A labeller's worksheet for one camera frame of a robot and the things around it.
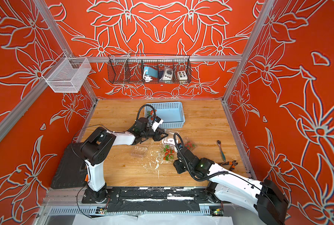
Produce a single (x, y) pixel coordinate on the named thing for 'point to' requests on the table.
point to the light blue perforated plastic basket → (172, 114)
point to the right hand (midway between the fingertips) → (173, 164)
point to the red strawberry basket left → (148, 113)
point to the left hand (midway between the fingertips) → (166, 132)
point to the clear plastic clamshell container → (189, 144)
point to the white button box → (182, 75)
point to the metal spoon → (223, 157)
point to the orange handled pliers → (233, 163)
